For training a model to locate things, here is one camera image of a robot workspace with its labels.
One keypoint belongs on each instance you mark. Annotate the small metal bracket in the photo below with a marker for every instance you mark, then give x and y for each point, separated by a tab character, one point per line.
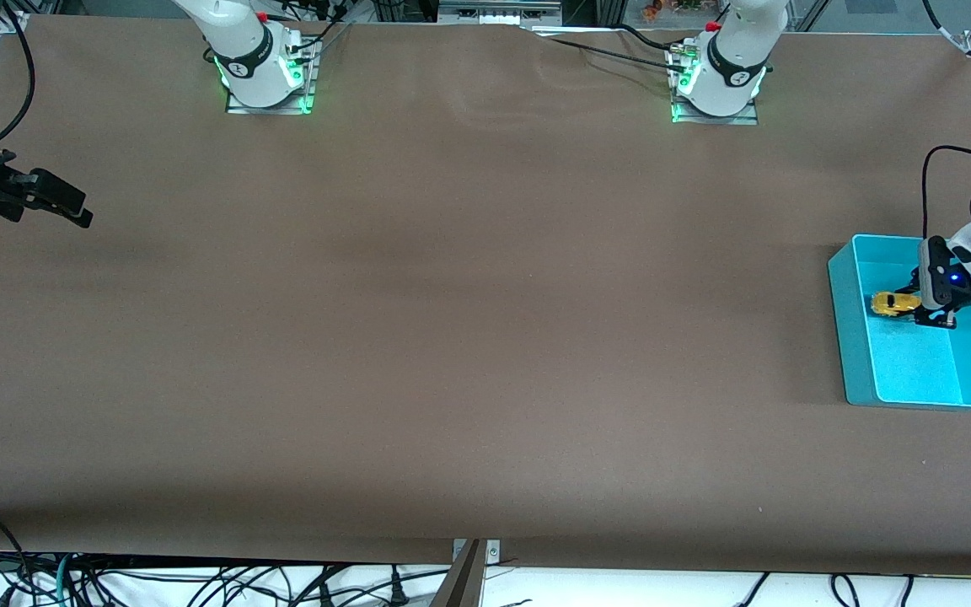
494	552

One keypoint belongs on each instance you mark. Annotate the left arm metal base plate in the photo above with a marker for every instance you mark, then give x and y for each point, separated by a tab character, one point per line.
715	119

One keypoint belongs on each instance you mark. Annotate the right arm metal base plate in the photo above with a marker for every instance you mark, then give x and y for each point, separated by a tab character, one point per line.
310	80

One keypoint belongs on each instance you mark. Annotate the cyan plastic bin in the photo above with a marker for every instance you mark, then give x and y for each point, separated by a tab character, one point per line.
915	371

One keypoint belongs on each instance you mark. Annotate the yellow beetle toy car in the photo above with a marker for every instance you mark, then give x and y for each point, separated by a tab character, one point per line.
894	303

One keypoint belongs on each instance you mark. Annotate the aluminium frame bar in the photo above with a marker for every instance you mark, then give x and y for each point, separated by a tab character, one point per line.
498	10

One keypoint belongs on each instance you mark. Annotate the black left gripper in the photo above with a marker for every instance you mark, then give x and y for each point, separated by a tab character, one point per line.
929	297

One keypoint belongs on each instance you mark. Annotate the dark wooden post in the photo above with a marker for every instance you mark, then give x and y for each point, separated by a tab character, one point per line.
460	582

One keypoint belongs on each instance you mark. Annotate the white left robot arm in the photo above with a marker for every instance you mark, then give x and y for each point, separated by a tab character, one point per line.
730	67

